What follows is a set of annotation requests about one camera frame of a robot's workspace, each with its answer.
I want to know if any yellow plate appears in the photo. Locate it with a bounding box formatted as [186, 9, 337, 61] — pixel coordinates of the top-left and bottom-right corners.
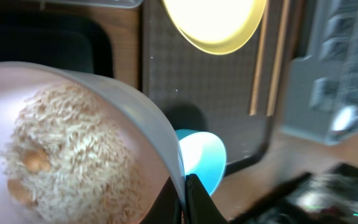
[162, 0, 268, 55]

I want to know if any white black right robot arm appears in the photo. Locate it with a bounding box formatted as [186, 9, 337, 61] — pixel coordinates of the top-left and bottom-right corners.
[230, 163, 358, 224]

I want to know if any clear plastic waste bin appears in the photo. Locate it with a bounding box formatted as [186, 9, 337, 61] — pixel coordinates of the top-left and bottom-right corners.
[30, 0, 143, 9]

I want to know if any light blue bowl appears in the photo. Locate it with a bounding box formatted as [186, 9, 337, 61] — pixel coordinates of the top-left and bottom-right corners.
[175, 129, 227, 195]

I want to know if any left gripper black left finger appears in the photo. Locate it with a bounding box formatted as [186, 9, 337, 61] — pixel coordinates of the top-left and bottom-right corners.
[140, 177, 182, 224]

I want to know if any wooden chopstick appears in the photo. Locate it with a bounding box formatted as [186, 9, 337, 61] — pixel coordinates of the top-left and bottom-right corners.
[266, 0, 299, 117]
[249, 1, 270, 116]

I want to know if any dark brown serving tray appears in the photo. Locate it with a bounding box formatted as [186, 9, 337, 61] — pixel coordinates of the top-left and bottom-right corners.
[140, 0, 282, 174]

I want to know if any grey dishwasher rack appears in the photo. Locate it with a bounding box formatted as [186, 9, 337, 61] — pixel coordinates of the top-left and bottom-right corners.
[282, 0, 358, 146]

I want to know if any black food waste tray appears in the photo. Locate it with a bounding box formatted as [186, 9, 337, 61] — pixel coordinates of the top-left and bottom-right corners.
[0, 11, 113, 77]

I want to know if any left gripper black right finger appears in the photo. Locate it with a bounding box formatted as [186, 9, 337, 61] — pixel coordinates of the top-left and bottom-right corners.
[185, 174, 229, 224]

